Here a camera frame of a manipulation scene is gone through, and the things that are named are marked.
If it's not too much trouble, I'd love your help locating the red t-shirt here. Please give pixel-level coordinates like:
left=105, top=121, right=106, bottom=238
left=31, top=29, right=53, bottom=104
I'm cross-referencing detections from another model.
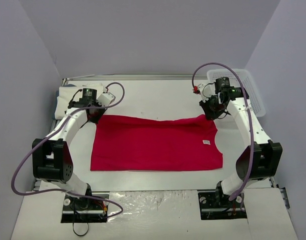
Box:
left=90, top=114, right=223, bottom=172

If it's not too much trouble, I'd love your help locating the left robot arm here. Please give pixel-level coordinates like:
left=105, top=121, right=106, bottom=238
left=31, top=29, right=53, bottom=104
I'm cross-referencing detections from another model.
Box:
left=32, top=88, right=106, bottom=209

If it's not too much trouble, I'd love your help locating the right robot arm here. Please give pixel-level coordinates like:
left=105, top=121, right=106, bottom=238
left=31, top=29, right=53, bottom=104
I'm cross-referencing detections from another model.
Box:
left=196, top=77, right=283, bottom=207

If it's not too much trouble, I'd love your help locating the folded white t-shirt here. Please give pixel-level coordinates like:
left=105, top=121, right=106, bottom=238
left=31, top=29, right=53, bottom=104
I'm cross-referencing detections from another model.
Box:
left=53, top=83, right=104, bottom=120

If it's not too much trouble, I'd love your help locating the white plastic basket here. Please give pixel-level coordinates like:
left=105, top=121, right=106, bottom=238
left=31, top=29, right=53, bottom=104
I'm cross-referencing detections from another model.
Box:
left=207, top=68, right=266, bottom=118

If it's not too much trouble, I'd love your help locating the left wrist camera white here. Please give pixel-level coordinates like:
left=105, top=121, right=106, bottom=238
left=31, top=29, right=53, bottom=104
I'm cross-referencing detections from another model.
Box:
left=97, top=92, right=116, bottom=107

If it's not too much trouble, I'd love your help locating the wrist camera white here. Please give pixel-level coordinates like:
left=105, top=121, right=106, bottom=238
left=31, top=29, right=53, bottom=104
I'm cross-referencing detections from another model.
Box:
left=97, top=92, right=116, bottom=107
left=197, top=83, right=213, bottom=102

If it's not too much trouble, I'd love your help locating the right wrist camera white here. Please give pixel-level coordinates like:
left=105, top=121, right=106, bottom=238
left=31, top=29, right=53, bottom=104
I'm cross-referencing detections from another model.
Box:
left=197, top=83, right=213, bottom=102

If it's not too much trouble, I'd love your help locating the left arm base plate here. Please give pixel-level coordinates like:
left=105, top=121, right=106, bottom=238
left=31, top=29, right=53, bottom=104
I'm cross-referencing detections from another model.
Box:
left=61, top=194, right=108, bottom=223

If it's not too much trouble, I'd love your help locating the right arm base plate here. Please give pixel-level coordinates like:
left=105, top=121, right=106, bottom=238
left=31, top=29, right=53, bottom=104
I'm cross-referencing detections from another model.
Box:
left=198, top=190, right=247, bottom=221

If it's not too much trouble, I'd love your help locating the thin black cable loop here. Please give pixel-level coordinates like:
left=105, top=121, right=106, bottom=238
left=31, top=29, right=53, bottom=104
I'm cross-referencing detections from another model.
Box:
left=72, top=221, right=90, bottom=236

